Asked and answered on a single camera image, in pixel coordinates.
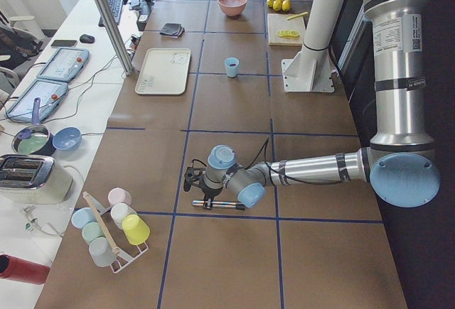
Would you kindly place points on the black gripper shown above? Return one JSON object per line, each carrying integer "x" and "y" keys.
{"x": 210, "y": 191}

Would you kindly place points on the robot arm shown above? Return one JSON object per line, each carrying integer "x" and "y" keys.
{"x": 397, "y": 154}

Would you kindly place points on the yellow upturned cup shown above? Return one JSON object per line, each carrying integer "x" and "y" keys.
{"x": 135, "y": 228}

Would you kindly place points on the white upturned cup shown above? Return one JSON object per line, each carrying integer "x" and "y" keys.
{"x": 119, "y": 212}

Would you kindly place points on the pink upturned cup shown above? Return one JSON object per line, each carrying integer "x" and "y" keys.
{"x": 119, "y": 195}

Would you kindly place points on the grey upturned cup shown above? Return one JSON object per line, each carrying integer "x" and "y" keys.
{"x": 101, "y": 252}

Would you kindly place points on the green upturned cup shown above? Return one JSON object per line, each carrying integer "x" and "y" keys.
{"x": 91, "y": 231}

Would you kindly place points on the blue upturned cup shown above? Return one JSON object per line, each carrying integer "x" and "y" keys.
{"x": 82, "y": 217}

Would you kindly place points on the light blue plastic cup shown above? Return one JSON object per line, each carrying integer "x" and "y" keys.
{"x": 231, "y": 66}

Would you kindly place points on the cream bear serving tray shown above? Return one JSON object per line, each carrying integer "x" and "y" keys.
{"x": 164, "y": 71}

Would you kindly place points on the blue bowl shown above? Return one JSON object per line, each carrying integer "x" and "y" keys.
{"x": 67, "y": 139}

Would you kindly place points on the grey folded cloth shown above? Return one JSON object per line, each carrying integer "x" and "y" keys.
{"x": 172, "y": 29}

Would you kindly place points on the white toaster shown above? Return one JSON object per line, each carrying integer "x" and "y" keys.
{"x": 38, "y": 180}

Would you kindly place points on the blue saucepan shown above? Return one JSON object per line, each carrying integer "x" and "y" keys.
{"x": 35, "y": 139}

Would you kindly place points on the wooden cutting board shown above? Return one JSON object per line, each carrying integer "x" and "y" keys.
{"x": 276, "y": 22}

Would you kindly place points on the lemon slices row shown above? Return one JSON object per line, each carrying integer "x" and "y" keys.
{"x": 288, "y": 34}

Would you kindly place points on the teach pendant near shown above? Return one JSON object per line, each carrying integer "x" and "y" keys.
{"x": 51, "y": 94}

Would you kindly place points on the teach pendant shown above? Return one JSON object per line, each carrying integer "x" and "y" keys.
{"x": 51, "y": 94}
{"x": 65, "y": 64}

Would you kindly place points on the teach pendant far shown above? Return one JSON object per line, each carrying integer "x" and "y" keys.
{"x": 65, "y": 64}

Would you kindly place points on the pink bowl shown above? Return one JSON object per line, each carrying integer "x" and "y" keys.
{"x": 232, "y": 7}

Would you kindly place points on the black computer mouse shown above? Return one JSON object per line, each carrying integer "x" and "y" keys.
{"x": 85, "y": 38}

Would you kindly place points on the red bottle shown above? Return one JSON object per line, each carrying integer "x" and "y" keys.
{"x": 21, "y": 270}

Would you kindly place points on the yellow lemon middle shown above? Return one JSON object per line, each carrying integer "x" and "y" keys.
{"x": 277, "y": 5}

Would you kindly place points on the yellow plastic knife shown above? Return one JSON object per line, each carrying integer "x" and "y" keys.
{"x": 297, "y": 15}

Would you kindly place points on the yellow lemon bottom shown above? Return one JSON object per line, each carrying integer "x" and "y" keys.
{"x": 286, "y": 5}

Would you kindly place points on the black smartphone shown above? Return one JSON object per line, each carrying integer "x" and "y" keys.
{"x": 63, "y": 43}

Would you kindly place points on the black keyboard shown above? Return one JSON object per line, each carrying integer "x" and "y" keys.
{"x": 116, "y": 7}

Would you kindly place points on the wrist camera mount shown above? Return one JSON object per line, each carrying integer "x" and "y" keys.
{"x": 193, "y": 178}

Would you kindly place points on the white wire cup rack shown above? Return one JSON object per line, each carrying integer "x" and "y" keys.
{"x": 124, "y": 259}

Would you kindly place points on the wooden rack handle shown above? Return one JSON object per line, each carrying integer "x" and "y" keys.
{"x": 91, "y": 202}

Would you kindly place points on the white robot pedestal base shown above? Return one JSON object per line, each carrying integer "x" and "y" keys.
{"x": 309, "y": 70}

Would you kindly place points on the aluminium frame post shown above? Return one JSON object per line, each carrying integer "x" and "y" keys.
{"x": 114, "y": 36}

